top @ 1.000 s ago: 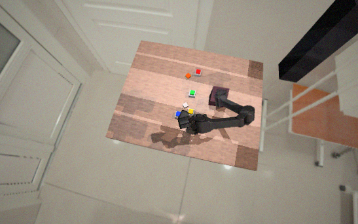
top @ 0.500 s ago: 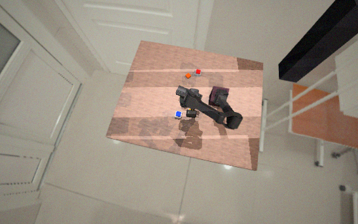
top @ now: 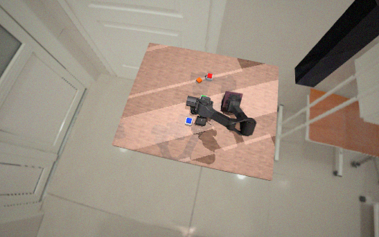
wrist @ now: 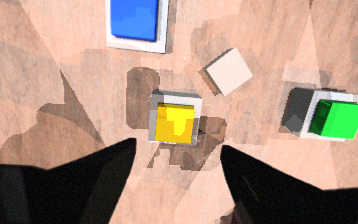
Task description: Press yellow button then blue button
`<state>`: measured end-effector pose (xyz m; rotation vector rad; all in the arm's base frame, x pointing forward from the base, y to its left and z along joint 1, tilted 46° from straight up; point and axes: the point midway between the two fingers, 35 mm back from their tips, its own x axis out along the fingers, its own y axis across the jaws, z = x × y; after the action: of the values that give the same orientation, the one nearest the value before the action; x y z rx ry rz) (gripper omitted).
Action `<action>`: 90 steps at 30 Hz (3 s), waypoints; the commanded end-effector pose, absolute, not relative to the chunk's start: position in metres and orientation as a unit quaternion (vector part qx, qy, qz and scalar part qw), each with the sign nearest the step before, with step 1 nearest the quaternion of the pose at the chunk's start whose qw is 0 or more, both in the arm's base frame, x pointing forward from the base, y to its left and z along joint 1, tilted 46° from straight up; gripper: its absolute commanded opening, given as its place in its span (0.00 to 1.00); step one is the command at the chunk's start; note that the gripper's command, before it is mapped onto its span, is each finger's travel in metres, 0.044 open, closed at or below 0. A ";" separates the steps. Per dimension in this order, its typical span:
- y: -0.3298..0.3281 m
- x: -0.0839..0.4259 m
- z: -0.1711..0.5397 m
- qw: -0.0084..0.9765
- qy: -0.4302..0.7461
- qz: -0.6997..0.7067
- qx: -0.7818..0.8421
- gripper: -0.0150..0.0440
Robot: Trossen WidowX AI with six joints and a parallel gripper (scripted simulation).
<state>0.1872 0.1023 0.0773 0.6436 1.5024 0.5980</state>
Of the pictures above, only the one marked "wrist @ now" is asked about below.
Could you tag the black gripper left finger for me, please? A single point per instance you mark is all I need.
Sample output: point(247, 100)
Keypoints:
point(86, 190)

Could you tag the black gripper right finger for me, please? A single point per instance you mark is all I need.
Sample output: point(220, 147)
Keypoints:
point(263, 194)

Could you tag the blue button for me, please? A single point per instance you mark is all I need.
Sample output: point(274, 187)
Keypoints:
point(137, 25)

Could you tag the yellow button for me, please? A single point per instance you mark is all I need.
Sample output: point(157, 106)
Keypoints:
point(174, 117)

